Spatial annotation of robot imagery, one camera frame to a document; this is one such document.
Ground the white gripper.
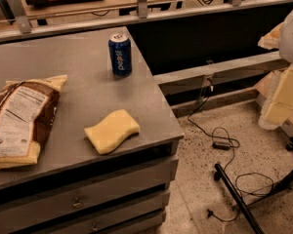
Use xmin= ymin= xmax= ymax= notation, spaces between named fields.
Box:
xmin=258 ymin=10 xmax=293 ymax=130

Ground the blue pepsi can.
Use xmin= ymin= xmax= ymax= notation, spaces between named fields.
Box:
xmin=108 ymin=33 xmax=132 ymax=76

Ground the yellow sponge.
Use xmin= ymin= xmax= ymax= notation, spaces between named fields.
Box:
xmin=84 ymin=109 xmax=141 ymax=155

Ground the grey drawer cabinet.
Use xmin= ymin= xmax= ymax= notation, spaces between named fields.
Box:
xmin=0 ymin=29 xmax=184 ymax=234

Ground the brown and yellow snack bag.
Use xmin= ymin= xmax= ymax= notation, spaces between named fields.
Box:
xmin=0 ymin=75 xmax=67 ymax=170

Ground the metal rail frame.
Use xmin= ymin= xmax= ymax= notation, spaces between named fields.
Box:
xmin=0 ymin=0 xmax=293 ymax=44

